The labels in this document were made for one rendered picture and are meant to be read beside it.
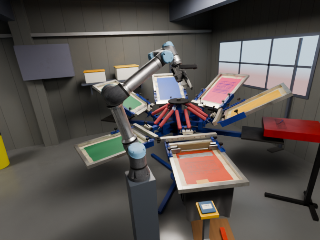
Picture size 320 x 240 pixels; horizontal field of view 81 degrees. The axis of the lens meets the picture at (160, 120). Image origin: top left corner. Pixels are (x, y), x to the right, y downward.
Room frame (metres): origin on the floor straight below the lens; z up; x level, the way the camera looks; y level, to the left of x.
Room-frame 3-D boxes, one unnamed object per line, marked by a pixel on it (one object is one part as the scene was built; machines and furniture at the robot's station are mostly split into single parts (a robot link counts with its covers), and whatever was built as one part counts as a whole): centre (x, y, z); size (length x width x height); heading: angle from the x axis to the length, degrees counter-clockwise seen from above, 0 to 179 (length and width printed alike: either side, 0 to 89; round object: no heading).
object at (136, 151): (1.12, 0.17, 1.37); 0.13 x 0.12 x 0.14; 21
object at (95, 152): (2.14, 0.46, 1.05); 1.08 x 0.61 x 0.23; 125
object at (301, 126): (2.05, -1.57, 1.06); 0.61 x 0.46 x 0.12; 65
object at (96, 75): (4.26, 1.38, 1.55); 0.45 x 0.37 x 0.25; 110
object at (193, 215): (1.31, -0.40, 0.74); 0.45 x 0.03 x 0.43; 95
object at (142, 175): (1.11, 0.17, 1.25); 0.15 x 0.15 x 0.10
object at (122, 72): (4.49, 0.71, 1.57); 0.53 x 0.44 x 0.29; 110
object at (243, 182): (1.60, -0.37, 0.97); 0.79 x 0.58 x 0.04; 5
